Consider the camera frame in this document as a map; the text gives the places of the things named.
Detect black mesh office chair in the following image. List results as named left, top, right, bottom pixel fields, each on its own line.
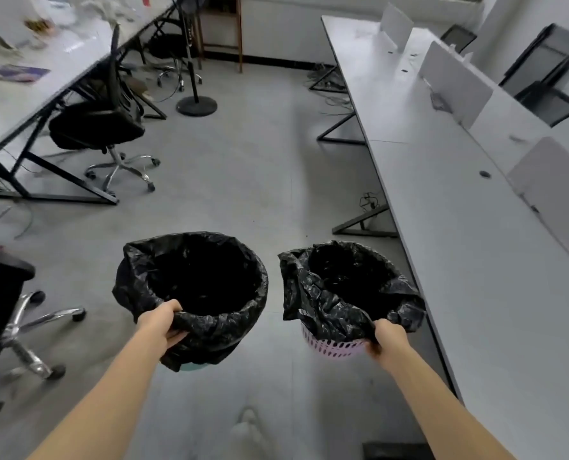
left=48, top=24, right=161, bottom=196

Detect black standing fan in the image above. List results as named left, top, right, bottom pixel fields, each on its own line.
left=173, top=0, right=218, bottom=117

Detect black metal desk leg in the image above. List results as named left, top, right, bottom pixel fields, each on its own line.
left=317, top=111, right=366, bottom=146
left=308, top=66, right=348, bottom=94
left=332, top=204, right=399, bottom=237

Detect pink plastic waste bin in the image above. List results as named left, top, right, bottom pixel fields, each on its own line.
left=301, top=322, right=368, bottom=363

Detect person's left hand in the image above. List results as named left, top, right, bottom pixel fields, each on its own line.
left=136, top=299, right=189, bottom=351

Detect black mesh frame panel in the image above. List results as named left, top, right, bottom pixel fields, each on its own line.
left=498, top=23, right=569, bottom=89
left=440, top=24, right=478, bottom=54
left=514, top=81, right=569, bottom=127

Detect black garbage bag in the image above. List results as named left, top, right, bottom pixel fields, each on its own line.
left=112, top=231, right=269, bottom=372
left=278, top=241, right=427, bottom=344

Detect brown snack wrapper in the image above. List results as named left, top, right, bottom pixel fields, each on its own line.
left=25, top=19, right=57, bottom=36

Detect black metal desk frame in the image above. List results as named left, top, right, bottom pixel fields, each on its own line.
left=0, top=4, right=180, bottom=206

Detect black office chair chrome base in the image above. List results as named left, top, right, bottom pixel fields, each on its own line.
left=0, top=237, right=87, bottom=381

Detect person's right hand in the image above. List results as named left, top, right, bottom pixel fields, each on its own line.
left=365, top=319, right=412, bottom=372

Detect white desk divider panel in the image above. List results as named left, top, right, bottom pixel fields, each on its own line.
left=419, top=41, right=494, bottom=130
left=507, top=136, right=569, bottom=269
left=379, top=2, right=414, bottom=52

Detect black floor mat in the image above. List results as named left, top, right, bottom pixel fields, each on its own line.
left=362, top=441, right=434, bottom=460

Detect tangled floor cables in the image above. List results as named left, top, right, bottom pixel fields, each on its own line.
left=306, top=62, right=357, bottom=118

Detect person's white shoe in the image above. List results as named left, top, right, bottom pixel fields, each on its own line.
left=230, top=408, right=268, bottom=460

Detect grey loose floor cable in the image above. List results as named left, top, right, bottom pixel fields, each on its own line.
left=0, top=198, right=36, bottom=240

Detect pile of white clutter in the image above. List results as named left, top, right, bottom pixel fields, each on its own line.
left=69, top=0, right=143, bottom=25

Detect wooden stool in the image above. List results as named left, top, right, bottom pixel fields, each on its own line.
left=196, top=0, right=244, bottom=73

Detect black floor cable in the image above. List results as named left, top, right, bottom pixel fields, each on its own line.
left=359, top=190, right=388, bottom=212

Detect person's right forearm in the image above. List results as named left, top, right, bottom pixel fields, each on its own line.
left=385, top=347, right=517, bottom=460

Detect colourful magazine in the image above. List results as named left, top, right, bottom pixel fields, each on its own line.
left=0, top=62, right=51, bottom=85

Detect person's left forearm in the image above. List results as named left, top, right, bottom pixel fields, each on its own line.
left=26, top=330, right=166, bottom=460

